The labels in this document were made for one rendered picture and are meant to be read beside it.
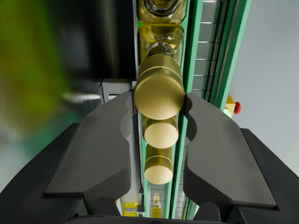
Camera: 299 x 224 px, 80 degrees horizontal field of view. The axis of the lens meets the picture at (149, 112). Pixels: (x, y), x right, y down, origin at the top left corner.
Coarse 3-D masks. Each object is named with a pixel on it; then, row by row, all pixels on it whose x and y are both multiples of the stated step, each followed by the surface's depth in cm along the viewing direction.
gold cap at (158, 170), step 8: (152, 152) 22; (160, 152) 21; (168, 152) 22; (152, 160) 21; (160, 160) 20; (168, 160) 21; (144, 168) 21; (152, 168) 20; (160, 168) 20; (168, 168) 20; (152, 176) 21; (160, 176) 21; (168, 176) 21
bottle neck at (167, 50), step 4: (156, 44) 19; (160, 44) 19; (164, 44) 19; (152, 48) 18; (156, 48) 17; (160, 48) 17; (164, 48) 17; (168, 48) 18; (148, 52) 19; (152, 52) 16; (156, 52) 16; (160, 52) 16; (164, 52) 16; (168, 52) 16; (172, 52) 19; (148, 56) 16; (172, 56) 17
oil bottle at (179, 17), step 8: (136, 0) 19; (160, 0) 20; (168, 0) 20; (184, 0) 18; (136, 8) 19; (144, 8) 18; (184, 8) 18; (144, 16) 19; (152, 16) 18; (168, 16) 18; (176, 16) 18; (184, 16) 19
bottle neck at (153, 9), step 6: (144, 0) 13; (150, 0) 13; (174, 0) 13; (180, 0) 13; (150, 6) 13; (156, 6) 15; (168, 6) 14; (174, 6) 13; (150, 12) 14; (156, 12) 14; (162, 12) 14; (168, 12) 13
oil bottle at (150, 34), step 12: (144, 24) 21; (156, 24) 21; (168, 24) 21; (180, 24) 22; (144, 36) 20; (156, 36) 19; (168, 36) 19; (180, 36) 20; (144, 48) 20; (180, 48) 20; (180, 60) 21
